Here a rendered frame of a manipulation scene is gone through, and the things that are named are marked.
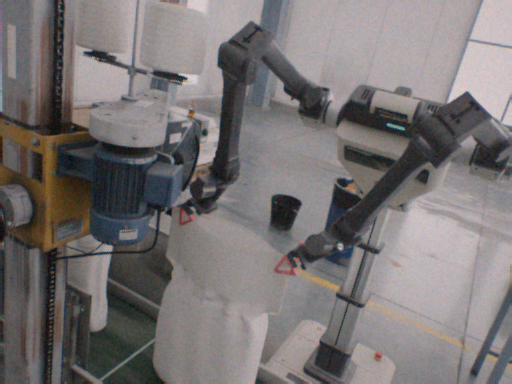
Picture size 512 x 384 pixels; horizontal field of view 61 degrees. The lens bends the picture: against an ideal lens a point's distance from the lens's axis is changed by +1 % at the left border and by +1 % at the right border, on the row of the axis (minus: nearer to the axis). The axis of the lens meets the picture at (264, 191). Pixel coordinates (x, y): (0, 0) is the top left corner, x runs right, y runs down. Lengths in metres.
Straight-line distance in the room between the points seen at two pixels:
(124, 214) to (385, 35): 8.56
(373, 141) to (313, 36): 8.41
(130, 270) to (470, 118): 1.73
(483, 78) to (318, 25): 3.41
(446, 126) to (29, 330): 1.24
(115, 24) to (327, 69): 8.53
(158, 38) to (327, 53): 8.67
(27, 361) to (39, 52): 0.90
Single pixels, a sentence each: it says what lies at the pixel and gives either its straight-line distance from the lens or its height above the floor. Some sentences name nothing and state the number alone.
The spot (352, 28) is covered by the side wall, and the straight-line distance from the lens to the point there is 9.60.
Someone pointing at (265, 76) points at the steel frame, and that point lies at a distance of 10.04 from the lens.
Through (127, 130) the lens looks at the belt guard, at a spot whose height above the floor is 1.40.
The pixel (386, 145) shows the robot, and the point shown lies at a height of 1.40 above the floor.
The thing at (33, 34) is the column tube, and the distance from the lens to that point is 1.16.
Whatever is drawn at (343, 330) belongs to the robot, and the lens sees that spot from 2.02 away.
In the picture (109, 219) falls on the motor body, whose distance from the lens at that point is 1.14.
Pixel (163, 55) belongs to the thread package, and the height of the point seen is 1.57.
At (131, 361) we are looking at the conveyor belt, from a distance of 1.89.
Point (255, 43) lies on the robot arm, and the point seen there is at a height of 1.64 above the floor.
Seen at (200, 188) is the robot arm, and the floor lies 1.19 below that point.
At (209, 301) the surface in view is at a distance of 1.49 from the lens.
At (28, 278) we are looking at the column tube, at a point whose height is 0.92.
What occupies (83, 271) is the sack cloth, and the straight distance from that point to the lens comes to 1.85.
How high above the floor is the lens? 1.68
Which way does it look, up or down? 20 degrees down
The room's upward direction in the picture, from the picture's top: 12 degrees clockwise
